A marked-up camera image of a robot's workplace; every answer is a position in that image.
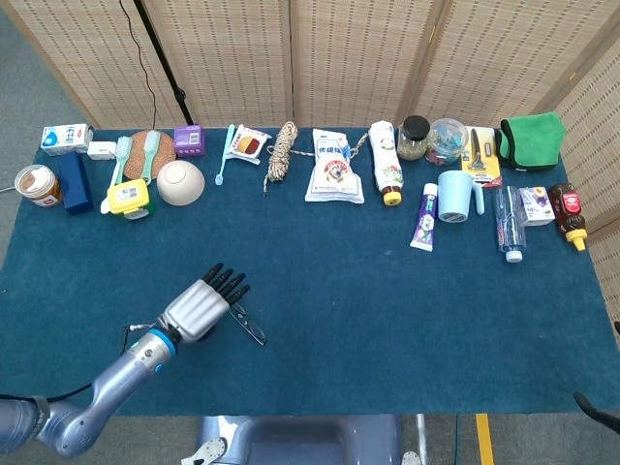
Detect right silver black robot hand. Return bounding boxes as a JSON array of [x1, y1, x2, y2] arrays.
[[573, 319, 620, 425]]

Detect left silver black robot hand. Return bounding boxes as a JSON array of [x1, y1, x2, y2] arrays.
[[159, 263, 252, 345]]

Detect thin-framed eyeglasses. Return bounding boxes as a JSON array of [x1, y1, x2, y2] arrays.
[[226, 300, 268, 348]]

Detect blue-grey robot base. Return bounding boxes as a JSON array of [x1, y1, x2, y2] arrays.
[[196, 414, 403, 465]]

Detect beige bowl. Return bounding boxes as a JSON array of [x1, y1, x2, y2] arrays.
[[156, 159, 206, 207]]

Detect green container yellow lid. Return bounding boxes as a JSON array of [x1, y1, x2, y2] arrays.
[[107, 178, 157, 222]]

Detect light blue toothbrush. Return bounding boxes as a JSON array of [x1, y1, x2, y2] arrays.
[[215, 124, 236, 187]]

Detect round woven brown coaster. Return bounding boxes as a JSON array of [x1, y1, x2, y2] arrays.
[[123, 129, 176, 181]]

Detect purple box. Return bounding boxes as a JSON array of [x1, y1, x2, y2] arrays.
[[172, 124, 206, 159]]

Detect mint green brush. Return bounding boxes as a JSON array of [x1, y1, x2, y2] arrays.
[[100, 136, 134, 215], [141, 130, 162, 186]]

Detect dark blue box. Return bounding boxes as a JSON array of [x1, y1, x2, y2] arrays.
[[55, 152, 95, 216]]

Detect white red snack packet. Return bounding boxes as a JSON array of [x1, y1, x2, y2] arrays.
[[228, 124, 272, 166]]

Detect white table leg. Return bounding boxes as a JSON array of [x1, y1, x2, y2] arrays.
[[415, 414, 429, 461]]

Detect small white box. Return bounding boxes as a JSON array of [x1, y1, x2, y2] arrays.
[[86, 140, 118, 161]]

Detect blue table cloth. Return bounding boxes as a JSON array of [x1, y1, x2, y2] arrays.
[[0, 126, 612, 418]]

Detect white printed powder bag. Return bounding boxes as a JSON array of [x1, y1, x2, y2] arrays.
[[304, 128, 365, 204]]

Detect clear water bottle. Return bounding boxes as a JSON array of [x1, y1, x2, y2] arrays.
[[493, 185, 527, 264]]

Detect brown honey bottle yellow cap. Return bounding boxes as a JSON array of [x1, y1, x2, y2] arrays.
[[547, 182, 589, 253]]

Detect white blue milk carton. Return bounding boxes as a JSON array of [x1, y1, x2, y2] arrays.
[[40, 123, 94, 157]]

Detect small white purple carton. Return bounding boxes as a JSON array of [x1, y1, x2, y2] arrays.
[[518, 186, 556, 228]]

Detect white bottle yellow cap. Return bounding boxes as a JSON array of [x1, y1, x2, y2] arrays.
[[368, 120, 405, 207]]

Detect purple white toothpaste tube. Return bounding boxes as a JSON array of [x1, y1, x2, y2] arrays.
[[409, 182, 440, 252]]

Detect black stand pole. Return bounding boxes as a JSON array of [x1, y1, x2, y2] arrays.
[[133, 0, 195, 126]]

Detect light blue mug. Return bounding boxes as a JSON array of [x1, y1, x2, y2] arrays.
[[437, 170, 486, 224]]

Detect glass jar black lid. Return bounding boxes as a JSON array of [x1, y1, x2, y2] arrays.
[[396, 114, 431, 162]]

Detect green folded cloth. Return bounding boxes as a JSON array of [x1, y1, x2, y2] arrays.
[[494, 111, 568, 171]]

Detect razor in yellow package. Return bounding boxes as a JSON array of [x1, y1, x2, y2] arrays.
[[459, 126, 504, 188]]

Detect bamboo folding screen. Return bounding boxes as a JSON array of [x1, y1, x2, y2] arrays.
[[0, 0, 620, 316]]

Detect clear tub of clips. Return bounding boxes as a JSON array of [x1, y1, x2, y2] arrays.
[[424, 117, 469, 167]]

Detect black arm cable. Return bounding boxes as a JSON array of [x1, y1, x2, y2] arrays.
[[0, 382, 96, 403]]

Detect coiled braided rope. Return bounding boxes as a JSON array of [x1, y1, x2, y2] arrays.
[[263, 120, 370, 196]]

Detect thin black hanging cable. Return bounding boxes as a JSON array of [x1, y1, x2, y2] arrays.
[[118, 0, 158, 130]]

